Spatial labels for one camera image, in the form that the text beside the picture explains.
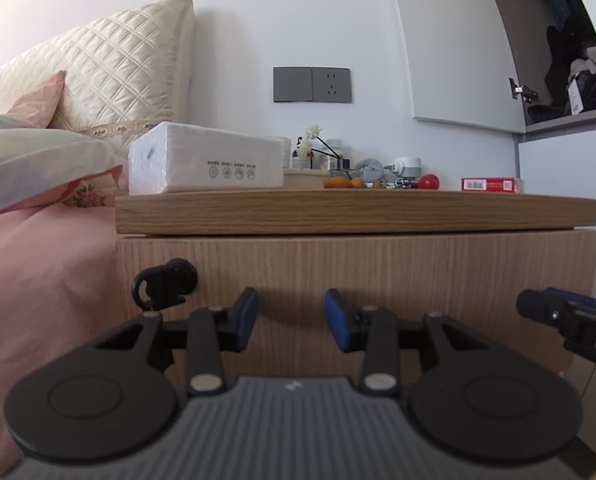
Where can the wooden nightstand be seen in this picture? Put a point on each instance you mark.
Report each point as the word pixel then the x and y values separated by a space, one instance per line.
pixel 357 215

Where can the small white-capped bottle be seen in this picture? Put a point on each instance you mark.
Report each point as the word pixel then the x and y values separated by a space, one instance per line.
pixel 332 152

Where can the pink duvet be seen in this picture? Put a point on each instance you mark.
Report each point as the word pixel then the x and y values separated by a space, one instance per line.
pixel 38 300

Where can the small orange fruit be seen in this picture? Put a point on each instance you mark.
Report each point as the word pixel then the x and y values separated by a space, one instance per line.
pixel 357 182
pixel 335 182

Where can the grey alarm clock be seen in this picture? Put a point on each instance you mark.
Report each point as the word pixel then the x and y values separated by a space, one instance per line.
pixel 370 170

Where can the cream quilted headboard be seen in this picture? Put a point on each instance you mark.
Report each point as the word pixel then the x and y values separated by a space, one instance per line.
pixel 108 65

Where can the wooden drawer with lock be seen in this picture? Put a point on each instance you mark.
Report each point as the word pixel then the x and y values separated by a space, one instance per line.
pixel 377 265

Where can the black drawer lock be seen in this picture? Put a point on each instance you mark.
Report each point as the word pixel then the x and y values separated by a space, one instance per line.
pixel 175 277

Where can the grey wall switch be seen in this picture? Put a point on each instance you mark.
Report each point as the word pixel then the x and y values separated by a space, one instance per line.
pixel 292 84

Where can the white plug adapter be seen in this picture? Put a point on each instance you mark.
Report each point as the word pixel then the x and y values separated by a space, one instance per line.
pixel 406 166

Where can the grey wall socket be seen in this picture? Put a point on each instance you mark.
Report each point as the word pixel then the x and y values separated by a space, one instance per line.
pixel 331 85

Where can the red cigarette box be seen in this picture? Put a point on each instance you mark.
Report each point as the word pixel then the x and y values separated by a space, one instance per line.
pixel 490 184

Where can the small white flowers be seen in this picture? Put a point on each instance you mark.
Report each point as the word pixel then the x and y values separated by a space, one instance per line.
pixel 310 137

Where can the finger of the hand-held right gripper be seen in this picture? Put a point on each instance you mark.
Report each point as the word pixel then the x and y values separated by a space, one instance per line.
pixel 577 296
pixel 540 307

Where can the pastel pillow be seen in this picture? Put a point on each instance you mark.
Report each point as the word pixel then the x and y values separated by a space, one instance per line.
pixel 38 160

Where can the pink striped pillow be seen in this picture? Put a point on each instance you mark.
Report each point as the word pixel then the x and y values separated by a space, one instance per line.
pixel 40 102

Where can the white cabinet door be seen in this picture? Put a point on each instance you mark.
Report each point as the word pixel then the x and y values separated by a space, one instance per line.
pixel 567 185

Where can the white wardrobe door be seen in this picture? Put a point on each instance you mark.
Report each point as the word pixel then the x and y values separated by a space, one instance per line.
pixel 452 45

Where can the red ball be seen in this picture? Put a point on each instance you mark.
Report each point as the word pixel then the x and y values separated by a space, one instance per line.
pixel 429 182

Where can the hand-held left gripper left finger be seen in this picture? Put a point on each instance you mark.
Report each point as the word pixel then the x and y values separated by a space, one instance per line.
pixel 248 312

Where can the metal door hinge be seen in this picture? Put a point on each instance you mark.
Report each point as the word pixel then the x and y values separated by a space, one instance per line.
pixel 522 91

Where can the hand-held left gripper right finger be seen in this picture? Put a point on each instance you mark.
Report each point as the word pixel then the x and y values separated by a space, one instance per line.
pixel 335 320

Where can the white tissue pack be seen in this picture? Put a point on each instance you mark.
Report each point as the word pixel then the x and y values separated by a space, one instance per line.
pixel 203 160

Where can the dark clothes in wardrobe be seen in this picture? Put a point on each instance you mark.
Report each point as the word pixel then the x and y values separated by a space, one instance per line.
pixel 577 75

